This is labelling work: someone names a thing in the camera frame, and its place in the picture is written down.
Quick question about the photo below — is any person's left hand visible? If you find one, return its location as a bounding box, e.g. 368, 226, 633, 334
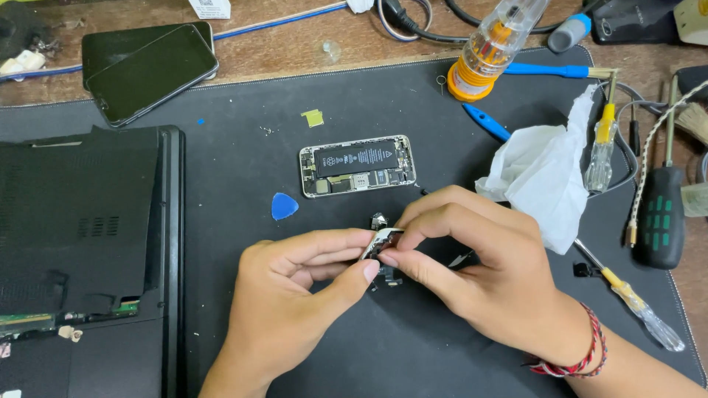
218, 228, 381, 390

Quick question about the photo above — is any person's right hand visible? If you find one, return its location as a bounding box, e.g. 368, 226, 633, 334
378, 185, 588, 367

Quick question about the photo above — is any small metal phone part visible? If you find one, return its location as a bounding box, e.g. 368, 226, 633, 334
360, 228, 406, 262

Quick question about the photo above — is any blue guitar pick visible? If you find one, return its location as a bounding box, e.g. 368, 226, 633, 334
271, 192, 300, 222

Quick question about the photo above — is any white crumpled tissue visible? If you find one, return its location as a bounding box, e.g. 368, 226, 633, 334
475, 84, 599, 256

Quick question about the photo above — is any yellow clear screwdriver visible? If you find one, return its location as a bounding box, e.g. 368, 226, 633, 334
573, 238, 687, 353
584, 72, 619, 195

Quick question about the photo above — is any blue plastic pry tool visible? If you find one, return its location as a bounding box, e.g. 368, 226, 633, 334
462, 103, 513, 143

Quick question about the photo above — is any opened smartphone with battery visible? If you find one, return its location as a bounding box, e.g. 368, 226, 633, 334
299, 135, 417, 199

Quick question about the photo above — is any black green screwdriver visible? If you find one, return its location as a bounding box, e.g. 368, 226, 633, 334
632, 74, 687, 270

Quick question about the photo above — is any black work mat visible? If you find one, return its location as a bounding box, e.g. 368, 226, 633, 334
0, 45, 708, 398

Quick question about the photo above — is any black laptop base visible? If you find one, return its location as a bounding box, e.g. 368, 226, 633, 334
0, 125, 186, 398

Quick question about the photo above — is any clear screwdriver bit bottle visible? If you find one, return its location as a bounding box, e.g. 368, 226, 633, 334
447, 0, 551, 103

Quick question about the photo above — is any grey blue marker cap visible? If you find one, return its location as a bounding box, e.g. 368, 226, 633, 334
548, 13, 593, 54

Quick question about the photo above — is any wooden bristle brush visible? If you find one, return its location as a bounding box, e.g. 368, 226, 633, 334
675, 102, 708, 147

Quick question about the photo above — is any black smartphone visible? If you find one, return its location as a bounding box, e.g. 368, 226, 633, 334
81, 21, 215, 92
85, 24, 220, 128

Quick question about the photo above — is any white paper label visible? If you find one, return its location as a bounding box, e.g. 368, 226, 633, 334
188, 0, 232, 20

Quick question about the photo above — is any black flex cable part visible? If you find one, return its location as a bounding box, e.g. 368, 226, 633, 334
369, 265, 405, 293

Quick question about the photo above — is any red braided bracelet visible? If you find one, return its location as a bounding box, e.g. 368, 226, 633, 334
523, 301, 609, 379

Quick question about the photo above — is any grey cable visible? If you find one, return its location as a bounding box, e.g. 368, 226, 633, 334
587, 82, 673, 199

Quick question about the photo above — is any braided charging cable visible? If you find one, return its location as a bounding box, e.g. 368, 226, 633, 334
625, 80, 708, 248

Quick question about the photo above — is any blue handled brush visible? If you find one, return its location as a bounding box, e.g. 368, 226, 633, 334
503, 62, 619, 80

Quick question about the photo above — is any black power cable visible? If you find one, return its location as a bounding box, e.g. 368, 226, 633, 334
376, 0, 565, 45

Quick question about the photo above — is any blue white cable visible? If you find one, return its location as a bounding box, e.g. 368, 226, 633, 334
0, 0, 377, 84

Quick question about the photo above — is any black phone with camera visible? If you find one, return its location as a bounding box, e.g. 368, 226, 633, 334
583, 0, 684, 46

